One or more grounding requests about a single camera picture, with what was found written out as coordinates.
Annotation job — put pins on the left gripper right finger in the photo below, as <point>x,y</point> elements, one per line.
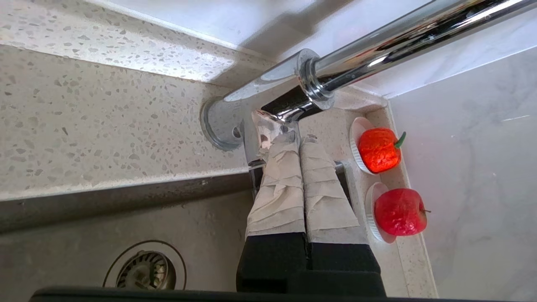
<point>331,218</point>

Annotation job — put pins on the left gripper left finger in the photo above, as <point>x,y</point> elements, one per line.
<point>277,209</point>

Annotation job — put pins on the stainless steel sink basin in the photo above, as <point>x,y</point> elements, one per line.
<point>84,218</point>

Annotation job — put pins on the red apple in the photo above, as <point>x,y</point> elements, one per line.
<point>400,212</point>

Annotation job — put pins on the red tomato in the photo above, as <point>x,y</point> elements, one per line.
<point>377,150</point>

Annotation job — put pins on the round metal drain strainer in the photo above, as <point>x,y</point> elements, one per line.
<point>144,268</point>

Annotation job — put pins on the chrome faucet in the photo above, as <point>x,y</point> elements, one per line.
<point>377,46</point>

